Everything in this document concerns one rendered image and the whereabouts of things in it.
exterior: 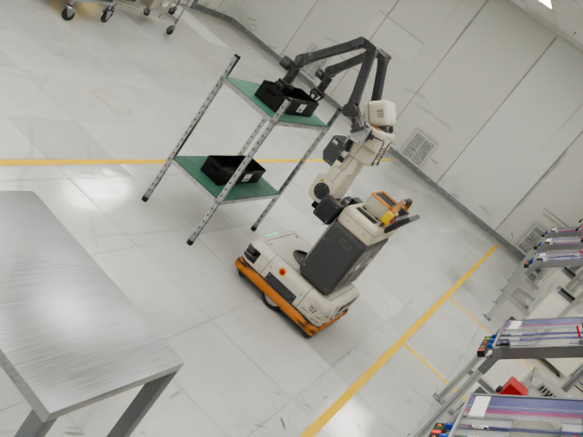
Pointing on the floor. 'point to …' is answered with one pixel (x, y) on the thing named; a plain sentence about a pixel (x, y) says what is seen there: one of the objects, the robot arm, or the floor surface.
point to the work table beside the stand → (69, 324)
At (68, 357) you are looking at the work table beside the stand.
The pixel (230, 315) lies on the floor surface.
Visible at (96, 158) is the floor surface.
